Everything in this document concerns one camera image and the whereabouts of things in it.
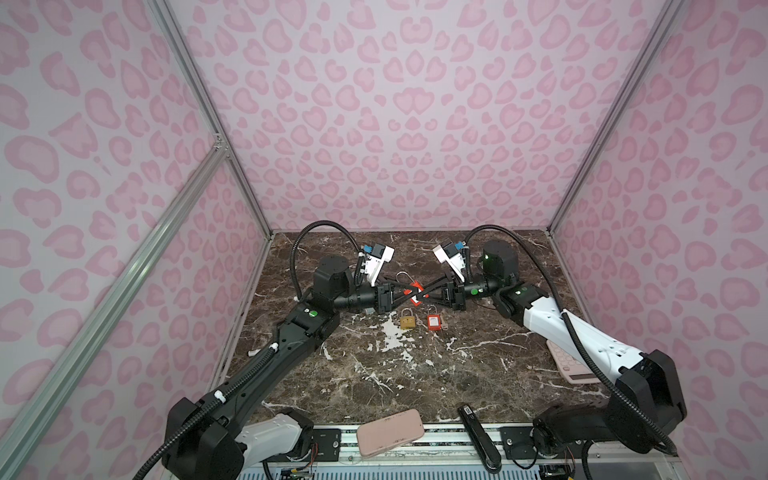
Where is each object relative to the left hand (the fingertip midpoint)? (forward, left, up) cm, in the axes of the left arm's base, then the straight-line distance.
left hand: (417, 288), depth 65 cm
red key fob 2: (-1, +2, 0) cm, 2 cm away
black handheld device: (-25, -15, -28) cm, 40 cm away
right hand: (-1, -2, -2) cm, 3 cm away
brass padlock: (+7, +1, -30) cm, 31 cm away
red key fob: (+7, -7, -30) cm, 32 cm away
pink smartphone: (-23, +7, -30) cm, 38 cm away
